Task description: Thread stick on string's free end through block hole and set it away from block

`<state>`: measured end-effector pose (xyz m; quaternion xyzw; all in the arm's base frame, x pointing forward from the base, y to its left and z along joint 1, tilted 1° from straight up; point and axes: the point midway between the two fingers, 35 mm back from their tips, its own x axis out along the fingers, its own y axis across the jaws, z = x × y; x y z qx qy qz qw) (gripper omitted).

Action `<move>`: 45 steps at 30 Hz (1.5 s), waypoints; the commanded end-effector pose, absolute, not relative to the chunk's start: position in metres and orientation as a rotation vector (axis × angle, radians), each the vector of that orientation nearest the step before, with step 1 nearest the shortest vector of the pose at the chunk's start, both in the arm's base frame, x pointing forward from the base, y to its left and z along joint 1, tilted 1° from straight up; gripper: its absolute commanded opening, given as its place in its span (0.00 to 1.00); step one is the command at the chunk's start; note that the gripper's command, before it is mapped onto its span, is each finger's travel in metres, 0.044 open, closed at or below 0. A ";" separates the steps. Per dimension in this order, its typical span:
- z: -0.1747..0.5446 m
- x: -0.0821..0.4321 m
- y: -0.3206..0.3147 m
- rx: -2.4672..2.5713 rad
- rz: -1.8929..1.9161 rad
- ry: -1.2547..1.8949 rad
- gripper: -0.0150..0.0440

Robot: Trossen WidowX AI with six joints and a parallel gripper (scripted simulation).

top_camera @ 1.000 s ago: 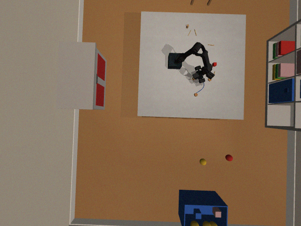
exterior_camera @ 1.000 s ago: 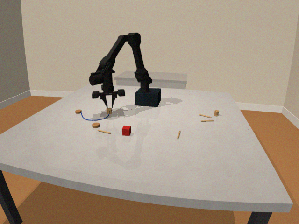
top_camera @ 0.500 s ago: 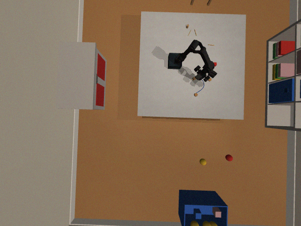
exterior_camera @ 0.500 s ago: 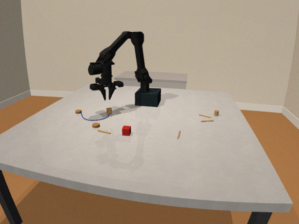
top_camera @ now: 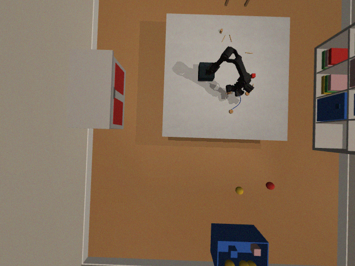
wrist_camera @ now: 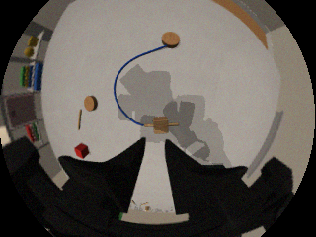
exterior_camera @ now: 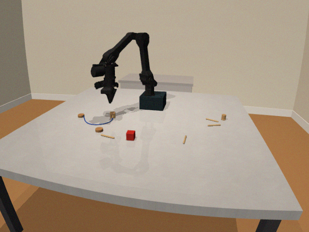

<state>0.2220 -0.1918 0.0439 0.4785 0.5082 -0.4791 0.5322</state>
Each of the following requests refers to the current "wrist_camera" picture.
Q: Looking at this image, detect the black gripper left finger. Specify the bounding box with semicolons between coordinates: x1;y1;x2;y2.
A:
58;137;146;214

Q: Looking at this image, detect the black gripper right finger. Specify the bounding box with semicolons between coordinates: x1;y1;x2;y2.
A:
165;139;248;214

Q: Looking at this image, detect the red cube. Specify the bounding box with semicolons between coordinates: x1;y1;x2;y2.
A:
75;143;88;159

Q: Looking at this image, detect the brown wooden disc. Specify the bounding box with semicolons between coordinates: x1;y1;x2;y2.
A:
84;95;98;111

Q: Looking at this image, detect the wooden block with hole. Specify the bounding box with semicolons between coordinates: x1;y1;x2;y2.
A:
153;118;169;134

